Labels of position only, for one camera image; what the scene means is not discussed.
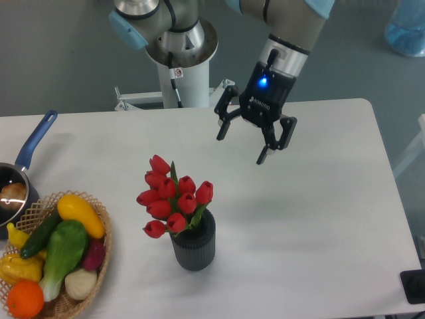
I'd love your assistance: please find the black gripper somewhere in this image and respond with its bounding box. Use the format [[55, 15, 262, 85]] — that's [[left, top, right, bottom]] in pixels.
[[214, 61, 298, 166]]

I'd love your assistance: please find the red tulip bouquet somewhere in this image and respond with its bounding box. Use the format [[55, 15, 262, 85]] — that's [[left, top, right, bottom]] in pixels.
[[136, 155, 214, 239]]

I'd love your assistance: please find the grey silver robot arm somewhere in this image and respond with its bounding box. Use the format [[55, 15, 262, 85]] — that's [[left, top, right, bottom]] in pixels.
[[109, 1, 333, 163]]

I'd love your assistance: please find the dark grey ribbed vase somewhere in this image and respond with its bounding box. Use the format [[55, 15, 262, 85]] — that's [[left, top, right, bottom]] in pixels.
[[170, 209, 216, 271]]

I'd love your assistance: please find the blue plastic bag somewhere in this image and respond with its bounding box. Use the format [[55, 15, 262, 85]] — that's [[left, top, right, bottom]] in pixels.
[[384, 1, 424, 57]]

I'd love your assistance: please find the yellow squash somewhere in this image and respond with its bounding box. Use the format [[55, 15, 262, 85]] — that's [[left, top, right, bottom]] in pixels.
[[57, 194, 106, 239]]

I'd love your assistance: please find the purple red radish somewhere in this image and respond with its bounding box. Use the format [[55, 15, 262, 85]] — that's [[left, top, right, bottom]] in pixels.
[[82, 239, 106, 271]]

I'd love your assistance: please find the green bok choy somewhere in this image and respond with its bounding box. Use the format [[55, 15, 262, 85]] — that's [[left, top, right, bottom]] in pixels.
[[39, 220, 88, 302]]

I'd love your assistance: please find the black device at edge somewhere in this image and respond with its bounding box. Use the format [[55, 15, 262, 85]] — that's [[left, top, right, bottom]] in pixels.
[[400, 269, 424, 304]]

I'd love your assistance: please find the white garlic bulb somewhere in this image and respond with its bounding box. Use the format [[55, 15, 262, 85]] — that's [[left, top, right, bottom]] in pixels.
[[64, 268, 97, 300]]

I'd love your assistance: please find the dark green cucumber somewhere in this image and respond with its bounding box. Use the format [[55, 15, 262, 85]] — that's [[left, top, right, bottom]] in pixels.
[[20, 209, 62, 259]]

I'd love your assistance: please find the bread roll in pan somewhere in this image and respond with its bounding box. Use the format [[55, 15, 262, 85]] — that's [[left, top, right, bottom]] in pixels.
[[1, 183, 27, 212]]

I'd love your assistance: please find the yellow banana pepper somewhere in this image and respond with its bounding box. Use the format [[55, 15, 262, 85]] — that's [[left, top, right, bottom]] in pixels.
[[7, 223, 46, 261]]

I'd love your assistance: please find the woven wicker basket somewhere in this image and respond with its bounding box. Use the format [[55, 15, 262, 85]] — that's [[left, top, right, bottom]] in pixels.
[[15, 190, 112, 318]]

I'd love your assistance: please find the yellow pumpkin gourd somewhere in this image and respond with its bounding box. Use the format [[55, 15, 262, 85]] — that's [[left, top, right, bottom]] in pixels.
[[1, 253, 44, 286]]

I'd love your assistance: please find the orange fruit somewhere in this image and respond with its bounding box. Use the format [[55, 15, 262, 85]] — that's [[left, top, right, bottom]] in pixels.
[[6, 280, 44, 318]]

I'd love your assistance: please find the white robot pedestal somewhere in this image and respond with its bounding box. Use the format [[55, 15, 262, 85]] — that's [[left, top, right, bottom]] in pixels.
[[153, 60, 210, 108]]

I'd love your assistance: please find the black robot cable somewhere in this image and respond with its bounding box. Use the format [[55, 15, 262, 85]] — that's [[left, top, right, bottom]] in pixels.
[[167, 51, 184, 109]]

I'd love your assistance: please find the white metal base frame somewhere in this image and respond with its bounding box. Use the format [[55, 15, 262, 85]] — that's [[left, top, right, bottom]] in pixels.
[[114, 78, 236, 111]]

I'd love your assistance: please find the blue handled saucepan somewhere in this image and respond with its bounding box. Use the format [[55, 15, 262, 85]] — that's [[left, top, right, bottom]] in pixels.
[[1, 110, 58, 240]]

